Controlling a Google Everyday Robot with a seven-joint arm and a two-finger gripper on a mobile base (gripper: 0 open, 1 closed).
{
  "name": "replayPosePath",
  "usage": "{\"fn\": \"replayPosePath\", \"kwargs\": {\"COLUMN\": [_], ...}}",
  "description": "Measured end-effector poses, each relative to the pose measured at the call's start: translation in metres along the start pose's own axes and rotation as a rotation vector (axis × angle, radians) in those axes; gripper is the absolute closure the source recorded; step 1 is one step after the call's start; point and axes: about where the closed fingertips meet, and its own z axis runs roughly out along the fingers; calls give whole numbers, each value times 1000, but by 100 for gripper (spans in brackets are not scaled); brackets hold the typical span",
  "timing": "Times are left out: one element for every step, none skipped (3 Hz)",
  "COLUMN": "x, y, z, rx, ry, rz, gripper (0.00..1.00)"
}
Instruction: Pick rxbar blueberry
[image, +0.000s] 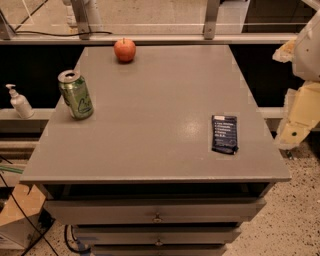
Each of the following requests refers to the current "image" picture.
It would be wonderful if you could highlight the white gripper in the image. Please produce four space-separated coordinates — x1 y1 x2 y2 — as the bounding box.
272 11 320 150

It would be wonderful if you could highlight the black cable on ledge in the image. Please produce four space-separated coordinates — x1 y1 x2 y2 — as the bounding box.
13 30 114 37

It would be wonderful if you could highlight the white pump bottle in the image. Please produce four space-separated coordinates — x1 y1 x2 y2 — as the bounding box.
6 84 34 119

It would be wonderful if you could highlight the metal bracket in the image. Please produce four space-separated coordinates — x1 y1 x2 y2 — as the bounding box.
71 0 91 40
203 0 220 40

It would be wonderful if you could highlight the green soda can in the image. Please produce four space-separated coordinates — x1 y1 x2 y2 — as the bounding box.
58 70 93 120

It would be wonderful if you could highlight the grey drawer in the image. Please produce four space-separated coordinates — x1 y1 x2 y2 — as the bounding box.
93 245 226 256
45 198 266 225
74 226 240 246

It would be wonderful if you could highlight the right metal bracket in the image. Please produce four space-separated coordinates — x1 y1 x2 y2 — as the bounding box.
203 0 220 40

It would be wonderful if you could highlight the top grey drawer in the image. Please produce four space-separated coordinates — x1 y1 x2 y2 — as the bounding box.
45 198 266 225

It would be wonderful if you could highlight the middle grey drawer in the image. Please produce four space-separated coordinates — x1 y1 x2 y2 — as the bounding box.
74 226 240 246

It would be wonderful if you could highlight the black cable on floor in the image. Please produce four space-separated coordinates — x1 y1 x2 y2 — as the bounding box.
0 154 61 256

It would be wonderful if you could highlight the left metal bracket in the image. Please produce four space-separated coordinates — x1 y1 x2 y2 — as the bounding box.
71 0 91 40

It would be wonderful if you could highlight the cardboard box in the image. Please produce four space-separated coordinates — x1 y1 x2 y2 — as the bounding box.
0 185 46 250

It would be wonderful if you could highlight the dark blue snack bar wrapper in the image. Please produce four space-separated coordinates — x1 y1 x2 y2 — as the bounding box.
211 115 238 155

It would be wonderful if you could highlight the red apple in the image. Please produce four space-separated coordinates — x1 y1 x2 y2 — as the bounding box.
114 38 136 62

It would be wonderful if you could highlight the bottom grey drawer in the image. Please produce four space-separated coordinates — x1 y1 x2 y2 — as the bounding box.
93 245 226 256

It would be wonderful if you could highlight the grey drawer cabinet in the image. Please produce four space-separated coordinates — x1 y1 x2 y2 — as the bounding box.
19 44 292 256

